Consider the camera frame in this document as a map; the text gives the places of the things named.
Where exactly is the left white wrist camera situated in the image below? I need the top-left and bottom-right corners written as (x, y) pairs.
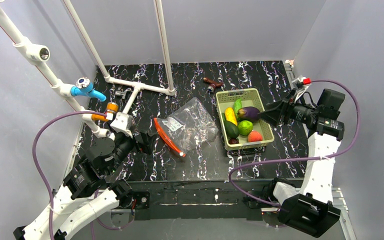
top-left (109, 112), bottom-right (133, 138)

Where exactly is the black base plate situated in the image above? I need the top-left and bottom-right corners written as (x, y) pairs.
top-left (129, 180), bottom-right (278, 221)

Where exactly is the white PVC pipe frame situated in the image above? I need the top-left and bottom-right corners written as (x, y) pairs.
top-left (0, 0), bottom-right (177, 140)

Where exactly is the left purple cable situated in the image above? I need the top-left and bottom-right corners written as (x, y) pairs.
top-left (32, 110), bottom-right (137, 240)

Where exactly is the aluminium frame rail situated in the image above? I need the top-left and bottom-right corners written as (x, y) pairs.
top-left (39, 61), bottom-right (359, 240)

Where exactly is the purple cable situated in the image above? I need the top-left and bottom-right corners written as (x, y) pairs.
top-left (32, 110), bottom-right (137, 240)
top-left (228, 79), bottom-right (362, 208)

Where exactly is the purple fake eggplant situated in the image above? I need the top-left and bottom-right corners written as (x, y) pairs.
top-left (236, 106), bottom-right (260, 123)

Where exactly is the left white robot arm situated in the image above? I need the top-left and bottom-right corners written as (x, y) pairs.
top-left (13, 132), bottom-right (156, 240)

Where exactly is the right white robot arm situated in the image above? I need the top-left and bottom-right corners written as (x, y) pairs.
top-left (260, 88), bottom-right (345, 238)

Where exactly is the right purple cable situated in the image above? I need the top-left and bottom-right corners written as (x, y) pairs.
top-left (228, 79), bottom-right (362, 208)

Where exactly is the clear zip top bag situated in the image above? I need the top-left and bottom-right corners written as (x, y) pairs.
top-left (153, 97), bottom-right (219, 157)

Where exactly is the dark green fake avocado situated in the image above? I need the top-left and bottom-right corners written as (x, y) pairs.
top-left (223, 120), bottom-right (240, 139)

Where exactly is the grey metal faucet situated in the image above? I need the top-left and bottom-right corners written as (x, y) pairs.
top-left (114, 86), bottom-right (132, 100)

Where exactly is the yellow-green plastic basket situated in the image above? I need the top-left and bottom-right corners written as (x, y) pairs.
top-left (215, 88), bottom-right (274, 151)

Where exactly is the blue plastic faucet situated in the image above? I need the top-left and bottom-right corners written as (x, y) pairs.
top-left (70, 77), bottom-right (107, 102)

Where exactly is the orange plastic faucet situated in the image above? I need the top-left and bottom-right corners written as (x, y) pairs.
top-left (91, 102), bottom-right (119, 122)

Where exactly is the green fake cucumber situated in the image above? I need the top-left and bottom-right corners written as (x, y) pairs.
top-left (233, 98), bottom-right (242, 115)

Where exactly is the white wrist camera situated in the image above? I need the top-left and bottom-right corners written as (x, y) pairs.
top-left (109, 112), bottom-right (133, 138)
top-left (292, 75), bottom-right (312, 102)

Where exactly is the red fake tomato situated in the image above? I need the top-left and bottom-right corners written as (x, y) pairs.
top-left (247, 130), bottom-right (264, 143)

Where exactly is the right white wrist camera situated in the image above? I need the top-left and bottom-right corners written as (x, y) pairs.
top-left (292, 75), bottom-right (312, 102)

